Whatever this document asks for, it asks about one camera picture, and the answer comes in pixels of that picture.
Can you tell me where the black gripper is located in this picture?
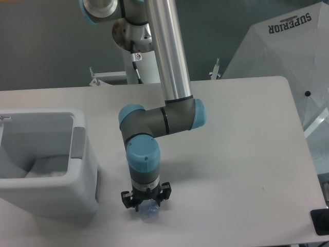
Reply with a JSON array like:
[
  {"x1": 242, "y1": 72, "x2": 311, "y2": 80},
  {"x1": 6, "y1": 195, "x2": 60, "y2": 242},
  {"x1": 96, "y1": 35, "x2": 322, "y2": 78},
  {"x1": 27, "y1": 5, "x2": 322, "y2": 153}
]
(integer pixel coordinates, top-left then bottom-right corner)
[{"x1": 121, "y1": 182, "x2": 172, "y2": 211}]

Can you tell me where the white green plastic bag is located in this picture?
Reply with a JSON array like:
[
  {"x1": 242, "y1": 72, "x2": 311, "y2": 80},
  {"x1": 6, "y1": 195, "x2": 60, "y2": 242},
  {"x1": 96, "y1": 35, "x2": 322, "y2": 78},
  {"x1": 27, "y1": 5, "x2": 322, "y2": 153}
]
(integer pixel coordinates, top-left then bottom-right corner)
[{"x1": 26, "y1": 155, "x2": 69, "y2": 178}]

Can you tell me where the metal clamp bolt right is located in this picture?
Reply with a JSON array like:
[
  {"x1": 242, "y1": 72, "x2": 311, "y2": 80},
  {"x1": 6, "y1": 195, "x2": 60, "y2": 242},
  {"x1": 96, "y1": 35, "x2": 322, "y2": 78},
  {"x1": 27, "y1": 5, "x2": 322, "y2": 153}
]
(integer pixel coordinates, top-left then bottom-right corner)
[{"x1": 209, "y1": 58, "x2": 221, "y2": 80}]

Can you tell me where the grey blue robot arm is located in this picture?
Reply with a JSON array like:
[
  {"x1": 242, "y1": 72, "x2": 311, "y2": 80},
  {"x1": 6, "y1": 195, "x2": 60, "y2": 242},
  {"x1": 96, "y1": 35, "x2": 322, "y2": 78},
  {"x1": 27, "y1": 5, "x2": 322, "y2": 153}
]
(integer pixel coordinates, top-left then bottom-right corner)
[{"x1": 79, "y1": 1, "x2": 206, "y2": 210}]

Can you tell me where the white plastic trash can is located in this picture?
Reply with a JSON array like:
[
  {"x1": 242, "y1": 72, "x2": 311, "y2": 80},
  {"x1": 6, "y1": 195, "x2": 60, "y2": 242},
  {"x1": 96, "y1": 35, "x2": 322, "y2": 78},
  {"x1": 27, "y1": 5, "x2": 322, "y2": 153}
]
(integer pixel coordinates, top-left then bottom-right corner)
[{"x1": 1, "y1": 108, "x2": 100, "y2": 217}]

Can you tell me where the white Superior umbrella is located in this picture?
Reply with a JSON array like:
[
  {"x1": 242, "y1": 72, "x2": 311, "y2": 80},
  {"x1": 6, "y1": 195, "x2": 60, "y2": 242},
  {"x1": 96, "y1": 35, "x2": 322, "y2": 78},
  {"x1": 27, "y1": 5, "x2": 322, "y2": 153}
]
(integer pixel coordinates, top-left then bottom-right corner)
[{"x1": 223, "y1": 2, "x2": 328, "y2": 174}]

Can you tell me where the black device at table edge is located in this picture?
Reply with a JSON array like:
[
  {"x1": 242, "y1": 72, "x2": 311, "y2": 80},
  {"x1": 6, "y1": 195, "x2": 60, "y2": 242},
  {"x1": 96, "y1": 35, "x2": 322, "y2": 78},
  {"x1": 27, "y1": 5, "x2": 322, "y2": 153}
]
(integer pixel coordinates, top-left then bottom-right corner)
[{"x1": 310, "y1": 208, "x2": 328, "y2": 236}]

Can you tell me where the crushed clear plastic bottle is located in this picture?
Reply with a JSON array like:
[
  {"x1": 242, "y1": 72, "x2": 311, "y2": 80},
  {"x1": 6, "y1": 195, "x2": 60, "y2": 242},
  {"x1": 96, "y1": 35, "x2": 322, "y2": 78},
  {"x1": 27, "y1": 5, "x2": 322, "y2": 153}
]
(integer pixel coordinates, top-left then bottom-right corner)
[{"x1": 138, "y1": 199, "x2": 159, "y2": 223}]

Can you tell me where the white metal robot base frame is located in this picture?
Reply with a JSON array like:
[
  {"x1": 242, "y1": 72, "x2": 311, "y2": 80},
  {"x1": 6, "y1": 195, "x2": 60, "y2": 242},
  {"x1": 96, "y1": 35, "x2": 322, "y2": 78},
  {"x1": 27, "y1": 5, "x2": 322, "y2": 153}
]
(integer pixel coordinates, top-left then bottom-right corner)
[{"x1": 89, "y1": 67, "x2": 127, "y2": 86}]

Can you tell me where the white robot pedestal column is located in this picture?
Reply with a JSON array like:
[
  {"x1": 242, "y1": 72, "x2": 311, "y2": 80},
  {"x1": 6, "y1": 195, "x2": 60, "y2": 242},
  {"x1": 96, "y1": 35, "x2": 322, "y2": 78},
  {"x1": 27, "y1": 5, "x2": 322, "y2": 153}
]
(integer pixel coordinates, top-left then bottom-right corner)
[{"x1": 122, "y1": 50, "x2": 160, "y2": 84}]

